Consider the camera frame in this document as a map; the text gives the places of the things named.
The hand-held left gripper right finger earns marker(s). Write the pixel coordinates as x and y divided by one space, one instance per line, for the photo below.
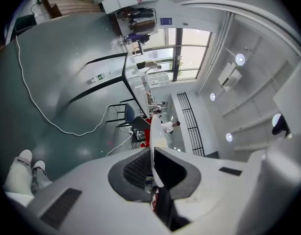
214 192

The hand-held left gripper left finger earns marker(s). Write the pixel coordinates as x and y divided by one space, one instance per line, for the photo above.
91 192

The person's light trouser leg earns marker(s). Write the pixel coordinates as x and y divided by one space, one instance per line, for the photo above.
17 180
41 180

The black metal railing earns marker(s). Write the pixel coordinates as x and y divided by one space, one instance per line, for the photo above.
198 141

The round ceiling lamp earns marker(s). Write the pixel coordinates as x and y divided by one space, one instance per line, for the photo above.
276 120
240 59
213 96
229 137

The white shoe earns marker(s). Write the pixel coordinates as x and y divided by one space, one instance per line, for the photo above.
25 155
39 165

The red cabinet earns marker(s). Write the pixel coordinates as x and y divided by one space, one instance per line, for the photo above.
147 136

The blue chair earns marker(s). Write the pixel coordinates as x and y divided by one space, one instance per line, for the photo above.
129 112

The clear plastic water bottle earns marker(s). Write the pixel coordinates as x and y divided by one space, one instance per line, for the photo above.
99 77

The white ceiling air conditioner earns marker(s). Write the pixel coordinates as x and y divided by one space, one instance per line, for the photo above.
229 77

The large window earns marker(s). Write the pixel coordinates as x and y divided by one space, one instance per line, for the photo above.
194 37

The clothes rack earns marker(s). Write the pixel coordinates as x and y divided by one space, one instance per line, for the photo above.
140 13

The wooden platform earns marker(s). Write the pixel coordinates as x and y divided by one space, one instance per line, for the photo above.
72 5

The white cabinet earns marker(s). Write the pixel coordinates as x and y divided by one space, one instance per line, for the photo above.
116 2

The blue wall sign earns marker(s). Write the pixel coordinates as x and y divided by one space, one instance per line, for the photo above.
166 21

